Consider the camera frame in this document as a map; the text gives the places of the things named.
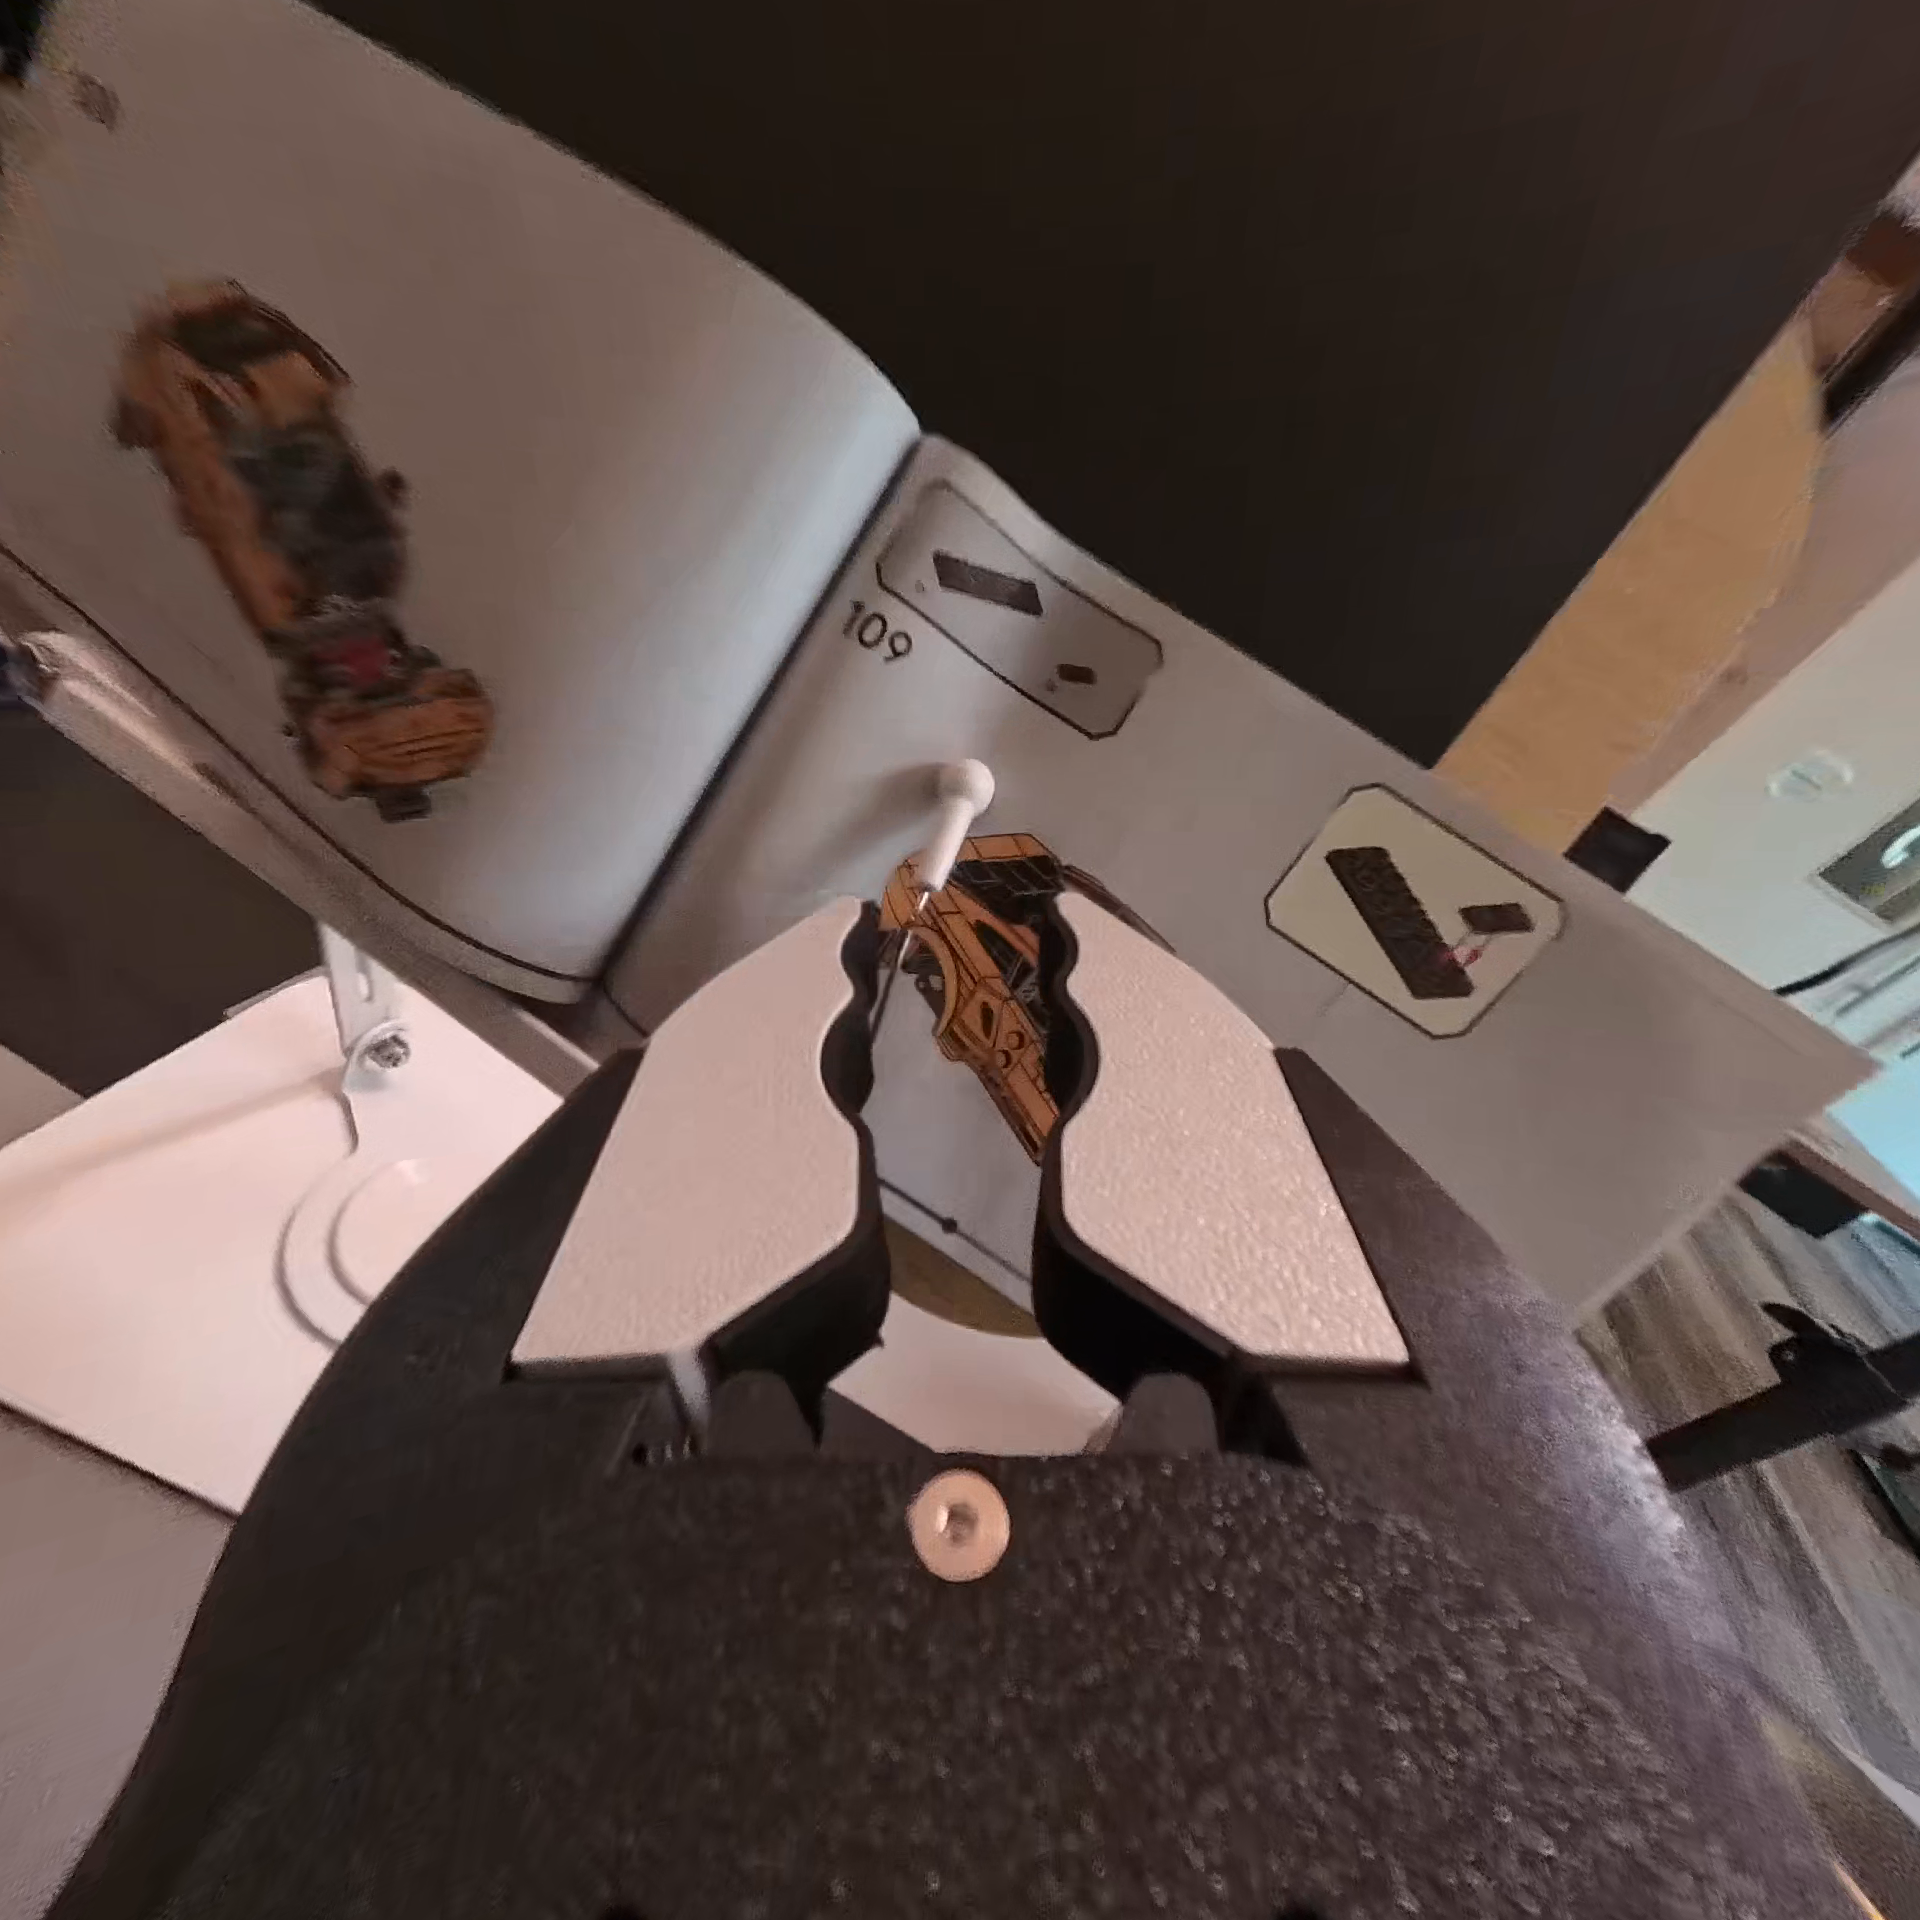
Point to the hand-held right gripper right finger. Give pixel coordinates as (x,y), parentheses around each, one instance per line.
(1215,1184)

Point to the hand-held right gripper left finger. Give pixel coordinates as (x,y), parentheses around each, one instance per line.
(705,1184)

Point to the instruction booklet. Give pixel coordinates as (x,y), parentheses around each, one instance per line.
(600,451)

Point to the white book stand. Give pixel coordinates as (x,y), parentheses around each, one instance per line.
(150,1245)

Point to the large dark panel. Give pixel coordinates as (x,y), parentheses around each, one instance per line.
(1200,300)

